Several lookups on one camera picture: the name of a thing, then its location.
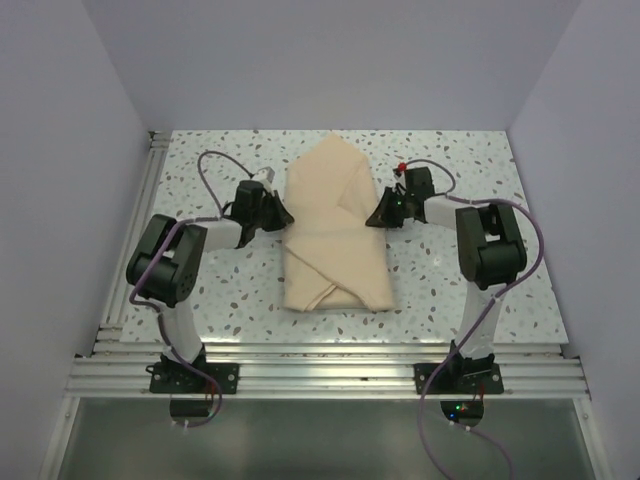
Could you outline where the beige cloth mat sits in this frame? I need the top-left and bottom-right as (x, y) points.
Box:
(282, 133), (395, 312)

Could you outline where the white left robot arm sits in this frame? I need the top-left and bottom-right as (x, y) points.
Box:
(126, 180), (294, 393)

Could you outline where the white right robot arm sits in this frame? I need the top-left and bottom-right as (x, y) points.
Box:
(366, 161), (527, 393)

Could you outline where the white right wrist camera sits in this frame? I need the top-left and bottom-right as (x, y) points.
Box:
(393, 162), (407, 189)

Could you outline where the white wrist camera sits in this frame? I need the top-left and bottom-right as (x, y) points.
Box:
(251, 167), (275, 189)
(393, 162), (407, 189)

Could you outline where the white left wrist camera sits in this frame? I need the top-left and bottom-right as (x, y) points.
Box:
(251, 167), (275, 189)

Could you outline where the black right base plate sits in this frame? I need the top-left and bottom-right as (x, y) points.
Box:
(413, 363), (505, 395)

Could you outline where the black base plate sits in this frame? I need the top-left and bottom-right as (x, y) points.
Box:
(145, 361), (240, 395)
(413, 363), (505, 395)

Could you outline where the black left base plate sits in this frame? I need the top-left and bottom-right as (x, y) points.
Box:
(145, 361), (240, 395)

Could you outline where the aluminium rail frame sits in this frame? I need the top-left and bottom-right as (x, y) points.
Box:
(64, 130), (591, 401)

